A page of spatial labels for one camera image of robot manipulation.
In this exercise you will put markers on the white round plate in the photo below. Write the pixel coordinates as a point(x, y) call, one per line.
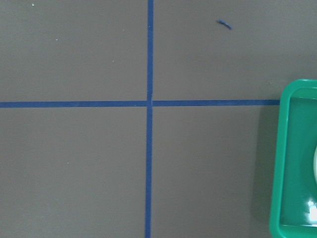
point(315, 165)

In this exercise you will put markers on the green plastic tray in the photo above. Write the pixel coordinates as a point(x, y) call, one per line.
point(293, 212)

